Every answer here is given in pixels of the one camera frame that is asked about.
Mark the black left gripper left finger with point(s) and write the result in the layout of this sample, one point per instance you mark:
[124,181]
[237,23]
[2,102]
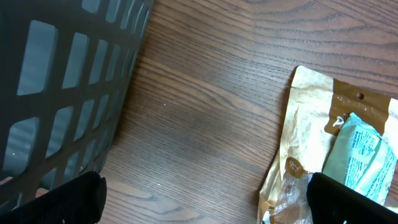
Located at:
[80,200]

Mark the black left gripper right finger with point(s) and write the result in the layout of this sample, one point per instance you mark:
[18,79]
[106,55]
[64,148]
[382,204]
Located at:
[332,202]

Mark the teal white snack packet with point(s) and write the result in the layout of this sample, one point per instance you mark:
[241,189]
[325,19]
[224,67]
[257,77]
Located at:
[361,160]

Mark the beige brown paper pouch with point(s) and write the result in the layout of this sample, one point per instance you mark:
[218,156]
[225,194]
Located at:
[317,108]

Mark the grey plastic mesh basket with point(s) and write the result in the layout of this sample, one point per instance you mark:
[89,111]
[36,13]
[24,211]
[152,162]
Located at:
[65,71]

